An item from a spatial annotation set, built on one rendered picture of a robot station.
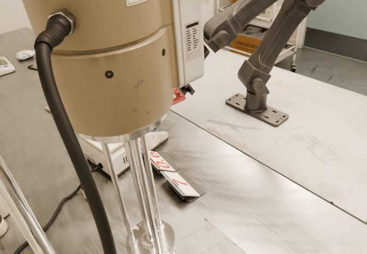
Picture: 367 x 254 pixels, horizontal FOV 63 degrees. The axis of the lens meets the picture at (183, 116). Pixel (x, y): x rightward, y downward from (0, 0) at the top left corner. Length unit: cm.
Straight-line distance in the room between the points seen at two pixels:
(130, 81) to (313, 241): 52
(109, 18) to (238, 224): 53
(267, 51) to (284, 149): 27
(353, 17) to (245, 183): 296
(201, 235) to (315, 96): 64
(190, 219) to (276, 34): 52
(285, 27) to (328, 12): 278
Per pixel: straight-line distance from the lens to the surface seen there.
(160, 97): 24
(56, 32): 18
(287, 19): 85
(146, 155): 34
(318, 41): 374
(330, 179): 78
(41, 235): 32
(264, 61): 86
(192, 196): 69
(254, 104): 92
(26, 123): 109
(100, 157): 74
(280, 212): 69
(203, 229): 64
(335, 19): 361
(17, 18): 215
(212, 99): 101
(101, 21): 20
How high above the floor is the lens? 144
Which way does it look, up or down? 35 degrees down
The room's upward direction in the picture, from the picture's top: 5 degrees counter-clockwise
